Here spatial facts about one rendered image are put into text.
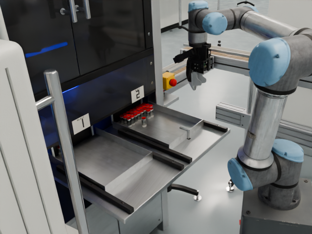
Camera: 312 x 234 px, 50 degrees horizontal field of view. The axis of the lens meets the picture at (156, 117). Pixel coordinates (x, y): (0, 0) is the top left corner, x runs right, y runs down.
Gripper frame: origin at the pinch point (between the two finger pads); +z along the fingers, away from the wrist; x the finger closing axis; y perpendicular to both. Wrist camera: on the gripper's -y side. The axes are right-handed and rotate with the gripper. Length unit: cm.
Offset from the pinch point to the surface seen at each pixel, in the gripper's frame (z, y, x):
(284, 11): -4, -16, 144
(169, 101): 21.5, -27.1, 17.9
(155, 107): 19.8, -27.1, 5.9
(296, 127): 55, 22, 86
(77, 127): 8, -26, -43
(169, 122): 21.3, -12.9, -1.0
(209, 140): 21.6, 11.0, -3.4
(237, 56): 16, -25, 90
